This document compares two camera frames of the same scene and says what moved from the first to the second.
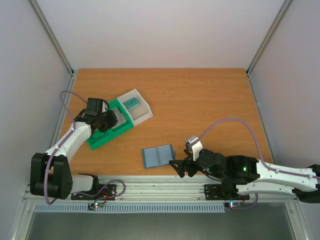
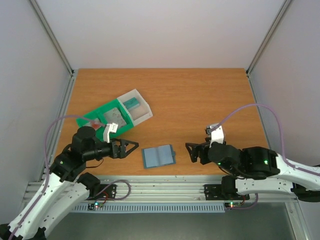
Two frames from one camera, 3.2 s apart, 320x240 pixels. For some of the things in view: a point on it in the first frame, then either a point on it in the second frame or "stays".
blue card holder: x=158 y=156 stays
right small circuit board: x=232 y=204 stays
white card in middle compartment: x=120 y=118 stays
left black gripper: x=114 y=121 -> x=122 y=153
